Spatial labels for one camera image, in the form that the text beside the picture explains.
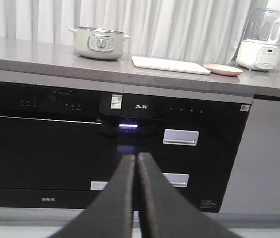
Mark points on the black disinfection cabinet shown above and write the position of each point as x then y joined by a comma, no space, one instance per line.
144,119

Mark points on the white soy milk blender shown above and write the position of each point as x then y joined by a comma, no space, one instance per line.
259,48

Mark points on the green electric cooking pot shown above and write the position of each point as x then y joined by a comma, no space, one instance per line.
98,43

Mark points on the silver drawer handle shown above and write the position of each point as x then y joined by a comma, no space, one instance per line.
177,180
180,137

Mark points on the lower silver drawer handle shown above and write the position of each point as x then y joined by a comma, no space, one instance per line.
177,180

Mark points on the white pleated curtain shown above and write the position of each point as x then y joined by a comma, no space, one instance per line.
193,30

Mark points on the black built-in dishwasher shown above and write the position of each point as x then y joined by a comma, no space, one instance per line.
57,145

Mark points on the green energy label sticker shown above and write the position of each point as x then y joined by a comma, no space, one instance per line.
116,101

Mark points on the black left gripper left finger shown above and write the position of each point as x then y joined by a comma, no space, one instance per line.
110,215

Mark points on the white QR code sticker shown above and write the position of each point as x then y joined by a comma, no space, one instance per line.
245,108

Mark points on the upper silver drawer handle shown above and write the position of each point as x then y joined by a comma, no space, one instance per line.
180,137

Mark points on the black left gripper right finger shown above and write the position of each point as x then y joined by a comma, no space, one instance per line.
165,213

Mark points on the pink round plate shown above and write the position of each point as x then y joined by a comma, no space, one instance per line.
223,69

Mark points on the grey cabinet door panel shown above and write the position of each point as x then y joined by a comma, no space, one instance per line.
254,184

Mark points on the cream bear serving tray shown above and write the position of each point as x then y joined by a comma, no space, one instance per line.
169,65

